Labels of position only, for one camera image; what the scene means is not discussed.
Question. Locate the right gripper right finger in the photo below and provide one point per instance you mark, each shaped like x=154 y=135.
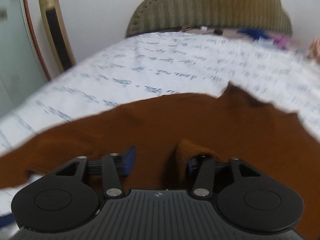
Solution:
x=201 y=171

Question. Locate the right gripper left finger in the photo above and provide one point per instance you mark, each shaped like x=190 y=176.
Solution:
x=113 y=167

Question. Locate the brown knit sweater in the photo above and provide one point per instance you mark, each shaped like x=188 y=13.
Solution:
x=168 y=130

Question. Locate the pink clothes pile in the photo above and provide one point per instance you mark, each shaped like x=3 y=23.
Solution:
x=314 y=50

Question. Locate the white script-print bed sheet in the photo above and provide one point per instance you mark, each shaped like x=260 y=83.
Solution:
x=157 y=64

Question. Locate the frosted glass wardrobe door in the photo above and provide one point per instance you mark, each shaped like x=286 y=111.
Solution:
x=21 y=72

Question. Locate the gold tower air conditioner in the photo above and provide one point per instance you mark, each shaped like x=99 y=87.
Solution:
x=56 y=33

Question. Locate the light blue folded cloth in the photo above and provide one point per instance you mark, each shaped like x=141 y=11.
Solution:
x=263 y=42

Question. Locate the small black device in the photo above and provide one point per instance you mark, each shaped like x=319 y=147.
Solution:
x=218 y=32

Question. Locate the blue garment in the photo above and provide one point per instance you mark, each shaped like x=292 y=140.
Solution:
x=256 y=34

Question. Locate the purple garment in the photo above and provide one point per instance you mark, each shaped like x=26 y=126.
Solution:
x=282 y=42

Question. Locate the olive striped headboard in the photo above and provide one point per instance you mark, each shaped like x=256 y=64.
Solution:
x=158 y=15

